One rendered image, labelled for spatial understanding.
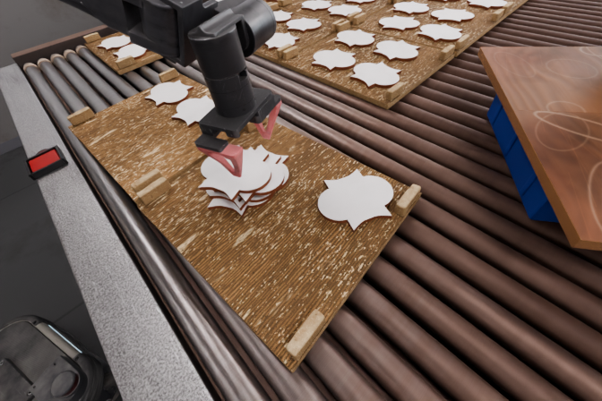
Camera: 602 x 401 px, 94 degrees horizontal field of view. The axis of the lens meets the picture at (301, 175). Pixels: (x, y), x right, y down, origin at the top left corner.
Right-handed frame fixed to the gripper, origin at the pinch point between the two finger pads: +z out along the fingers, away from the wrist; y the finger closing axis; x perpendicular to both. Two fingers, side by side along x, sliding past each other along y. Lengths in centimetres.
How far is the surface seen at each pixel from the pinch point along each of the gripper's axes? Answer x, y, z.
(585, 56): -52, 47, 1
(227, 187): 2.8, -5.3, 4.2
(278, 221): -6.0, -5.4, 9.9
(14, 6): 253, 88, 9
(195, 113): 29.5, 16.0, 8.3
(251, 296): -8.3, -18.3, 9.8
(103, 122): 53, 6, 9
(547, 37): -54, 89, 13
